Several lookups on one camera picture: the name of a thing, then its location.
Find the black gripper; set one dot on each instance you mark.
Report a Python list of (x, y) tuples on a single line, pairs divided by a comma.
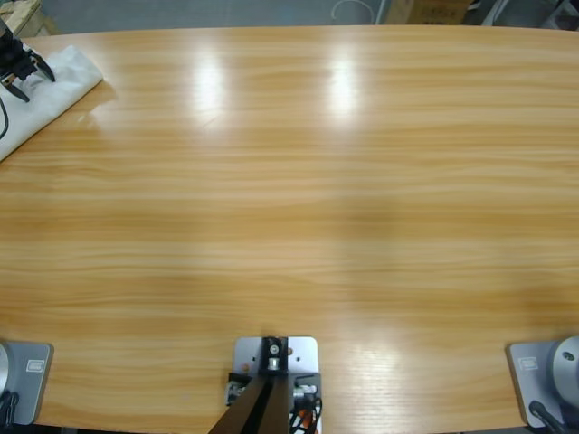
[(13, 56)]

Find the white t-shirt with small print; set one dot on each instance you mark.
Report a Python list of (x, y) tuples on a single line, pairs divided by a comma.
[(54, 86)]

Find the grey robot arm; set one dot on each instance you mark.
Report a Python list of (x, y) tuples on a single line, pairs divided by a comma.
[(2, 27)]

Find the wooden crate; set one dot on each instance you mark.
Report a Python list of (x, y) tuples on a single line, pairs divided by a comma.
[(31, 18)]

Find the brown cardboard box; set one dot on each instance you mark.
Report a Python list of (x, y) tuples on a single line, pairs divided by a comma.
[(425, 11)]

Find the dark machinery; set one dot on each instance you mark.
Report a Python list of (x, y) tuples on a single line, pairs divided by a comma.
[(520, 11)]

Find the grey base plate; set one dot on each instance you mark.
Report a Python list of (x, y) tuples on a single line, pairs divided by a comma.
[(27, 380), (543, 375)]

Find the white mount block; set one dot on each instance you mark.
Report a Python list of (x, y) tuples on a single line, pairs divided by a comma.
[(304, 357)]

